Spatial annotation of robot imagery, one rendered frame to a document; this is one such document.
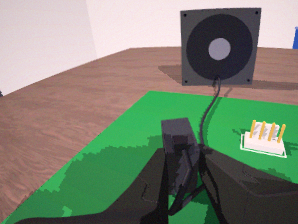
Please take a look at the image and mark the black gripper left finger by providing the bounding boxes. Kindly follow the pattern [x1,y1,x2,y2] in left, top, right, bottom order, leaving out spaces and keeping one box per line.
[16,148,169,224]

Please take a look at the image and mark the black fan cable with plug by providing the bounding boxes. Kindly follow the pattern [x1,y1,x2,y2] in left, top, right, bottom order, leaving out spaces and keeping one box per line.
[161,76,220,216]

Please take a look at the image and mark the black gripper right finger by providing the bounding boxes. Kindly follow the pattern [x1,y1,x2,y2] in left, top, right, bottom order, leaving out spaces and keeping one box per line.
[198,144,298,224]

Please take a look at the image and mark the green circuit board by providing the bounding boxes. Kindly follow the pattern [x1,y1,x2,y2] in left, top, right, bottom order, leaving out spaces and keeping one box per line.
[1,91,298,224]

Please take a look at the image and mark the dark grey cooling fan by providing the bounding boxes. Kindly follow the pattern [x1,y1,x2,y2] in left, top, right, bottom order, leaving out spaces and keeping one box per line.
[180,7,262,85]

